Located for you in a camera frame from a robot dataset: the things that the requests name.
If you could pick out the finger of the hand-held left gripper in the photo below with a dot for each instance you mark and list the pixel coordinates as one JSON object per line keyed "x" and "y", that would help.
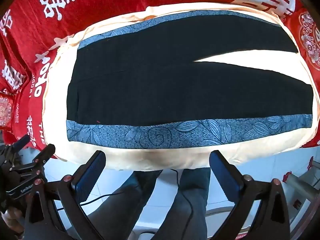
{"x": 22, "y": 142}
{"x": 43, "y": 156}

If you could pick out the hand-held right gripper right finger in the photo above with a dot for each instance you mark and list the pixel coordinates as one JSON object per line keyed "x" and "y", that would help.
{"x": 225, "y": 176}

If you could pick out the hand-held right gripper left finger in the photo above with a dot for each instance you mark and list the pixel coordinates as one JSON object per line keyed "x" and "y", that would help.
{"x": 91, "y": 176}

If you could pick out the black pants blue floral stripe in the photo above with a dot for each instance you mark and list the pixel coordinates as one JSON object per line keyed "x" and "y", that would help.
{"x": 175, "y": 87}

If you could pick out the person's left leg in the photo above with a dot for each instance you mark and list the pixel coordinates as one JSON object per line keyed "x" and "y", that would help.
{"x": 125, "y": 205}

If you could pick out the person's leg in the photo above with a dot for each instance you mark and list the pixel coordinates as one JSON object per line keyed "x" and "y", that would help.
{"x": 125, "y": 205}
{"x": 185, "y": 205}

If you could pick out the person's legs in jeans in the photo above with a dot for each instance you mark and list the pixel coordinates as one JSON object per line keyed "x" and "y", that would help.
{"x": 186, "y": 200}

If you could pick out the person's right leg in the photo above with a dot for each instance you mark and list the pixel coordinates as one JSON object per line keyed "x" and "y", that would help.
{"x": 185, "y": 205}

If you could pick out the metal pole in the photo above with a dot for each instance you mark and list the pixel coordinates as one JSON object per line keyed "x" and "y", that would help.
{"x": 303, "y": 187}

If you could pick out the red printed blanket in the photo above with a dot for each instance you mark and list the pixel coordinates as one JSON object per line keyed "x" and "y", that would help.
{"x": 95, "y": 7}

